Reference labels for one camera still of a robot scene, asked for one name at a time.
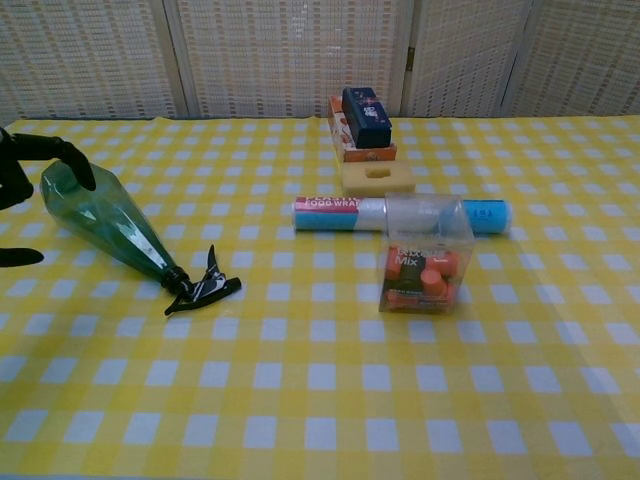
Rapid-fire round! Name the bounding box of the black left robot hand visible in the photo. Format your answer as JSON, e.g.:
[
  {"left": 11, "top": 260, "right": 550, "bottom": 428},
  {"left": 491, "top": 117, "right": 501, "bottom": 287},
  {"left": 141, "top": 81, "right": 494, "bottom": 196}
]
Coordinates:
[{"left": 0, "top": 126, "right": 98, "bottom": 268}]

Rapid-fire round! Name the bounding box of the green spray bottle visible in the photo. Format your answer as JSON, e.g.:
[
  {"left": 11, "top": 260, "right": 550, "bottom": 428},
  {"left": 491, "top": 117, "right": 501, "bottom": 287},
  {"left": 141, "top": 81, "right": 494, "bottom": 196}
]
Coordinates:
[{"left": 38, "top": 160, "right": 243, "bottom": 317}]

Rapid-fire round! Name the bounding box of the woven folding screen panel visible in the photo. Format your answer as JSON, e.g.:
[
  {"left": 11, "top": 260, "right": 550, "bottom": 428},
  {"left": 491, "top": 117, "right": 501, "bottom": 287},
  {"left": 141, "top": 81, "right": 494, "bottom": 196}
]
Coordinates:
[
  {"left": 401, "top": 0, "right": 535, "bottom": 118},
  {"left": 163, "top": 0, "right": 420, "bottom": 119},
  {"left": 501, "top": 0, "right": 640, "bottom": 118},
  {"left": 0, "top": 0, "right": 187, "bottom": 120}
]

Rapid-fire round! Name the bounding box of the plastic food wrap roll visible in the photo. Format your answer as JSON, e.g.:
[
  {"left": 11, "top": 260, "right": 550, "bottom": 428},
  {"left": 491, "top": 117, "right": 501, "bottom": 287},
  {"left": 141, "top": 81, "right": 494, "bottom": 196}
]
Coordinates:
[{"left": 290, "top": 195, "right": 515, "bottom": 237}]

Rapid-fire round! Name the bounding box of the orange printed cardboard box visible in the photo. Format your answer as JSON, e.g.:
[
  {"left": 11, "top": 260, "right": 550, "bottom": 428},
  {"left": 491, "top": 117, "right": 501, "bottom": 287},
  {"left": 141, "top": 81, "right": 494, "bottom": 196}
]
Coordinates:
[{"left": 327, "top": 95, "right": 398, "bottom": 165}]

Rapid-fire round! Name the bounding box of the dark blue printed box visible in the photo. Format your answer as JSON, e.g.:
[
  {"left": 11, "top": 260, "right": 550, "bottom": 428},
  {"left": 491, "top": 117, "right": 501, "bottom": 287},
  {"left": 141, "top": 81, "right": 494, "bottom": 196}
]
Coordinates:
[{"left": 341, "top": 86, "right": 393, "bottom": 150}]

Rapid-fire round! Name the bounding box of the yellow sponge with hole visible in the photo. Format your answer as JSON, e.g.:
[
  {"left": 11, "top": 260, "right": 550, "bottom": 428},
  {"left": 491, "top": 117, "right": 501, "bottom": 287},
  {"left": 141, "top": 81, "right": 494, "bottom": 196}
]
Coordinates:
[{"left": 341, "top": 165, "right": 417, "bottom": 198}]

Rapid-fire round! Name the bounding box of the yellow white checkered tablecloth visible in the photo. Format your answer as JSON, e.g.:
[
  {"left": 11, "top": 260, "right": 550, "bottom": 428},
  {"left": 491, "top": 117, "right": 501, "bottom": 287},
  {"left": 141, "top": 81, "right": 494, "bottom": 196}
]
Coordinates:
[{"left": 0, "top": 115, "right": 640, "bottom": 480}]

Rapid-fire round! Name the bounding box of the clear box of orange pieces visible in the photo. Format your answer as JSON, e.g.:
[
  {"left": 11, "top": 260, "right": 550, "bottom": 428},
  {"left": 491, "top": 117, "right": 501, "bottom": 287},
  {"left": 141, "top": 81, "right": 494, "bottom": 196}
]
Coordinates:
[{"left": 378, "top": 192, "right": 475, "bottom": 315}]

